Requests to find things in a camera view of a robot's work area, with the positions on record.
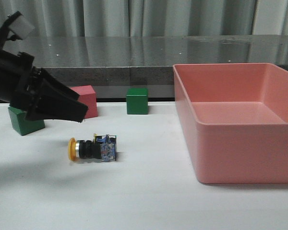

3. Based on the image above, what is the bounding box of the green cube near bin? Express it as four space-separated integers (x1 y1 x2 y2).
126 88 148 115

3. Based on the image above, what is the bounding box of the grey curtain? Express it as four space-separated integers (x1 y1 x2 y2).
0 0 288 37

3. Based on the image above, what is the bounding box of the grey stone ledge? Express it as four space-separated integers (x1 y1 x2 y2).
4 35 288 101

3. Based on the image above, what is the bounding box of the yellow push button switch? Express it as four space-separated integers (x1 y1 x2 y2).
68 134 117 162

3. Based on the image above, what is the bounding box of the pink plastic bin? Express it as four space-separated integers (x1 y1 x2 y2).
173 63 288 184

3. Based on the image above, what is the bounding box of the pink cube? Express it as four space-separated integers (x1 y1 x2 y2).
71 85 98 119

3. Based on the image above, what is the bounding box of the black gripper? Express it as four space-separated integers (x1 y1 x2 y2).
0 50 88 122

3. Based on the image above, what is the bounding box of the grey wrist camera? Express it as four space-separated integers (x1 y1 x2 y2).
8 11 35 40

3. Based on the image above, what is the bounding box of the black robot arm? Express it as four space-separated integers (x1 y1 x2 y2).
0 11 88 122

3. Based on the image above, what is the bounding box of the green cube far left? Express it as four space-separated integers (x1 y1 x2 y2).
8 106 45 136

